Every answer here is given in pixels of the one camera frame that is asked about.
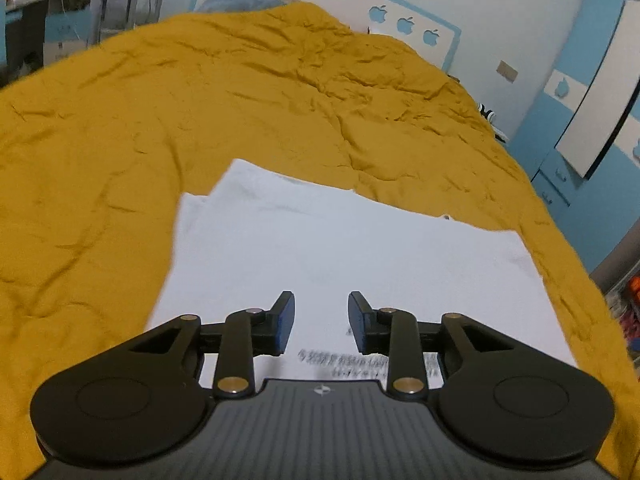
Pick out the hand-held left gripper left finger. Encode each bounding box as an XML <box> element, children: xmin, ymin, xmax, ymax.
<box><xmin>117</xmin><ymin>290</ymin><xmax>297</xmax><ymax>400</ymax></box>

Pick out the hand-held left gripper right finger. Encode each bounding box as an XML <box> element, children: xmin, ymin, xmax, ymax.
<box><xmin>347</xmin><ymin>290</ymin><xmax>522</xmax><ymax>400</ymax></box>

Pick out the white printed sweatshirt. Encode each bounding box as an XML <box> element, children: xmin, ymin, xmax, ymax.
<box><xmin>146</xmin><ymin>158</ymin><xmax>579</xmax><ymax>392</ymax></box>

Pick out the yellow quilted blanket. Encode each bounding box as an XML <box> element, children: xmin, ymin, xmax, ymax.
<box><xmin>0</xmin><ymin>1</ymin><xmax>638</xmax><ymax>480</ymax></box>

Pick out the blue and white wardrobe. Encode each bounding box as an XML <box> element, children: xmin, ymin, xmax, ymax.
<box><xmin>509</xmin><ymin>0</ymin><xmax>640</xmax><ymax>277</ymax></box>

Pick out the blue pillow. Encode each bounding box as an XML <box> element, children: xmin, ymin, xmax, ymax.
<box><xmin>196</xmin><ymin>0</ymin><xmax>273</xmax><ymax>14</ymax></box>

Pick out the wardrobe mirror panel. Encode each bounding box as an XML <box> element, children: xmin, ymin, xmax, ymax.
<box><xmin>554</xmin><ymin>7</ymin><xmax>640</xmax><ymax>181</ymax></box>

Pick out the cluttered desk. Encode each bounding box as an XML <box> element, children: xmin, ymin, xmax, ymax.
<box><xmin>0</xmin><ymin>0</ymin><xmax>108</xmax><ymax>73</ymax></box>

